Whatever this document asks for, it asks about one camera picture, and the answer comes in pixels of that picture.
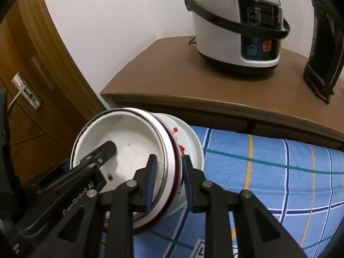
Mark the cream enamel bowl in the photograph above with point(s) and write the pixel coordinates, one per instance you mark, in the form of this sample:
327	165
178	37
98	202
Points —
126	137

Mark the white and black rice cooker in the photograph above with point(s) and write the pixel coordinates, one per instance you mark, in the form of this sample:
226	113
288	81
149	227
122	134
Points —
223	27

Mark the brown wooden cabinet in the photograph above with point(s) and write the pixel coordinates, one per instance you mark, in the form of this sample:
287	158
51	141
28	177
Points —
174	78

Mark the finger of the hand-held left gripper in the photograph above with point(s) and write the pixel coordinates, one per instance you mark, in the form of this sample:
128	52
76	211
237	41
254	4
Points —
103	153
48	177

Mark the white plate with red roses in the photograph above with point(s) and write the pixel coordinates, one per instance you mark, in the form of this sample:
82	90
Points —
193	145

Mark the black thermos flask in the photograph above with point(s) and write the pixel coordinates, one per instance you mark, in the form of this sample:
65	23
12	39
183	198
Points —
322	53

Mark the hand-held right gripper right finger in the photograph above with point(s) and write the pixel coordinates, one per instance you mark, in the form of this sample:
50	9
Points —
188	185

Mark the black and white label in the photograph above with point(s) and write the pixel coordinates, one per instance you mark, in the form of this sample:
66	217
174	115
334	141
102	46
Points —
215	250

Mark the blue plaid tablecloth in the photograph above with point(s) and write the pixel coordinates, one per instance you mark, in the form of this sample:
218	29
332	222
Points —
268	182

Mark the red plastic bowl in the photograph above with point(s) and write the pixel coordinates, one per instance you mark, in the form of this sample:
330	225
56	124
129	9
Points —
176	172

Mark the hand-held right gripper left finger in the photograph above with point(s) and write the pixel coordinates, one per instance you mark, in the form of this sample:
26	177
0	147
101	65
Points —
151	177

